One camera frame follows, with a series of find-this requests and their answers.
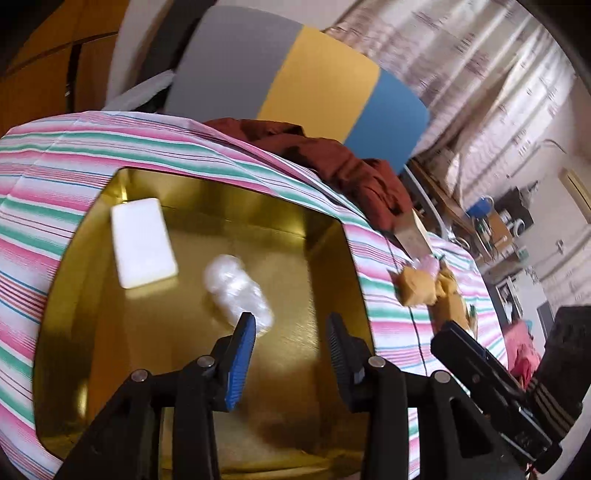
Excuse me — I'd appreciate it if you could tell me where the tan sponge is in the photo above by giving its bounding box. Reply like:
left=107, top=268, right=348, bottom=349
left=396, top=266, right=437, bottom=307
left=430, top=292, right=470, bottom=333

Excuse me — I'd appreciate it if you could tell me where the pink ribbed pack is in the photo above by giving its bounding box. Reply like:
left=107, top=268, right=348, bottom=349
left=413, top=255, right=440, bottom=279

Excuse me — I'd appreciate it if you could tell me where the white plastic bundle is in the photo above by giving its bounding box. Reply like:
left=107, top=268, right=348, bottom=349
left=204, top=254, right=274, bottom=336

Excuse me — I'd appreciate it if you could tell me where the white foam block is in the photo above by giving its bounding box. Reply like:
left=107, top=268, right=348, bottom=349
left=110, top=198, right=178, bottom=290

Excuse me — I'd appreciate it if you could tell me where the beige cardboard box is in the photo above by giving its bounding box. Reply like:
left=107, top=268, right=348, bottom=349
left=394, top=210, right=434, bottom=259

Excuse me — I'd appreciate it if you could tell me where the snack packet green edge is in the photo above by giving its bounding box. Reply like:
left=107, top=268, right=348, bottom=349
left=467, top=304, right=478, bottom=339

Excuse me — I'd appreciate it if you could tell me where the yellow knitted toy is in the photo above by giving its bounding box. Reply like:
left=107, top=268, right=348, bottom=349
left=435, top=266, right=458, bottom=299

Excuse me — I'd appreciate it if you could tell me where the pink bedding pile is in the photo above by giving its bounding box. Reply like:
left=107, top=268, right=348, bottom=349
left=503, top=320, right=541, bottom=388

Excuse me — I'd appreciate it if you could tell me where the striped pink green tablecloth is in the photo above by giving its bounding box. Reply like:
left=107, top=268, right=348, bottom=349
left=1, top=111, right=441, bottom=479

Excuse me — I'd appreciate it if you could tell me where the wooden side desk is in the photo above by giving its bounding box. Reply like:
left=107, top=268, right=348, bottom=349
left=408, top=160, right=515, bottom=266

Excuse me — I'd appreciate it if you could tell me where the gold metal tin tray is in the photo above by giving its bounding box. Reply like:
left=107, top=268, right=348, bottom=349
left=33, top=168, right=370, bottom=479

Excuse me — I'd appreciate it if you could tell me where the blue desk fan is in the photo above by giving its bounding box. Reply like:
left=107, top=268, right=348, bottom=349
left=467, top=195, right=495, bottom=219

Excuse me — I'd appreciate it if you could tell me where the dark red cloth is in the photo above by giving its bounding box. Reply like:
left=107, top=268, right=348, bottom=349
left=205, top=118, right=413, bottom=232

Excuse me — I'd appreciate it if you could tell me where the patterned pink curtain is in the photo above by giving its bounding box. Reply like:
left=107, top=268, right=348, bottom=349
left=327, top=0, right=576, bottom=208

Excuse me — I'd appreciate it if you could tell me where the wooden wardrobe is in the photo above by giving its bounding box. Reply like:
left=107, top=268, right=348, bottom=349
left=1, top=1, right=128, bottom=133

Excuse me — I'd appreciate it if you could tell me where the grey yellow blue chair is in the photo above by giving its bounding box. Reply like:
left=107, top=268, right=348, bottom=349
left=103, top=5, right=452, bottom=232

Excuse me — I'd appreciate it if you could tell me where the wall air conditioner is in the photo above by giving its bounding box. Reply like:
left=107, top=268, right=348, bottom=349
left=559, top=169, right=591, bottom=216

